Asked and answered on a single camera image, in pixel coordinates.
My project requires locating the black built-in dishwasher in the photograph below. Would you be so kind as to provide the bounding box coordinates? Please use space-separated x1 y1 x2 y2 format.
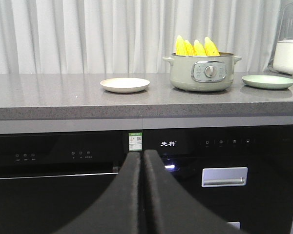
0 131 141 234

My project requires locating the pale green round plate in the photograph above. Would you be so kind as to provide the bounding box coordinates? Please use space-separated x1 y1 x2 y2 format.
242 75 293 90

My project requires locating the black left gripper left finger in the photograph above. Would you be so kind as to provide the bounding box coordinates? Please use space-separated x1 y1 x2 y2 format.
56 152 141 234

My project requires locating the cream round plate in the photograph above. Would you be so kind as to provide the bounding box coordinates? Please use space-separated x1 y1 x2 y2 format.
100 78 150 93

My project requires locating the white pleated curtain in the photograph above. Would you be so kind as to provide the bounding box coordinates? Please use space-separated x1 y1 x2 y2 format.
0 0 284 74

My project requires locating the yellow corn cob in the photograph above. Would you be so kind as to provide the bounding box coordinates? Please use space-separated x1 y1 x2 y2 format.
184 40 196 56
193 39 207 56
176 35 187 56
204 37 220 56

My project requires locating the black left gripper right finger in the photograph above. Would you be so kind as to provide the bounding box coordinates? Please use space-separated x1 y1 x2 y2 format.
143 150 242 234

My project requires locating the green electric cooking pot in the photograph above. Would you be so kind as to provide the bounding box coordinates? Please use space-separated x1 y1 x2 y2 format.
163 52 242 92

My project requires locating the black drawer sterilizer cabinet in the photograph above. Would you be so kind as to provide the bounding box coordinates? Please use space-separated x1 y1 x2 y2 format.
143 125 293 234

